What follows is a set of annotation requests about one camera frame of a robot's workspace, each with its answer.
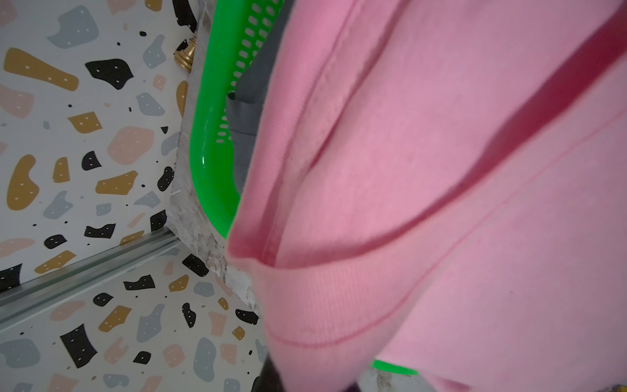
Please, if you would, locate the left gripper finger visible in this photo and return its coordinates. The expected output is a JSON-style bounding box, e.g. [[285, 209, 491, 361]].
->
[[251, 357, 284, 392]]

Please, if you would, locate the green plastic basket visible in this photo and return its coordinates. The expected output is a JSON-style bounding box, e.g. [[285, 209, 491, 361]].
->
[[189, 1, 398, 366]]

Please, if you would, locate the small brass bell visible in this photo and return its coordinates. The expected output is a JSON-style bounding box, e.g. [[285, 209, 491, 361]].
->
[[174, 36, 197, 73]]

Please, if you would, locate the grey-blue t-shirt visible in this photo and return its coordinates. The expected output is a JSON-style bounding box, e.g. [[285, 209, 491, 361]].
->
[[225, 1, 293, 193]]

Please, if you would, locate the aluminium mounting rail frame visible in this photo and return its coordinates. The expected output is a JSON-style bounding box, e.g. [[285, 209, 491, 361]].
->
[[1, 228, 181, 331]]

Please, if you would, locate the pink t-shirt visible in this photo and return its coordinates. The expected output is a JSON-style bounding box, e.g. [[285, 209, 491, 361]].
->
[[227, 1, 626, 391]]

